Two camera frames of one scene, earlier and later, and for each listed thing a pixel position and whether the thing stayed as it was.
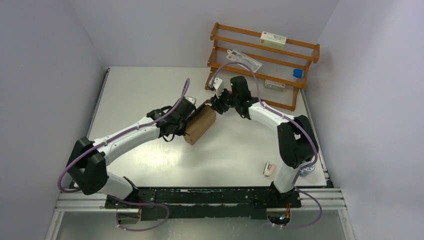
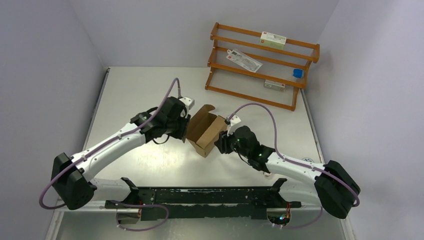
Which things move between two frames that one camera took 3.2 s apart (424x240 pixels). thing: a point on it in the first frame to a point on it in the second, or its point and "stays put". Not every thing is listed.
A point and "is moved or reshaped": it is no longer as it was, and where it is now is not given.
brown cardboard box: [203, 118] is moved or reshaped
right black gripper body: [225, 101] to [229, 144]
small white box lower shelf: [275, 85] stays put
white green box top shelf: [273, 40] stays put
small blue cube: [298, 73] stays put
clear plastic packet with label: [236, 56] stays put
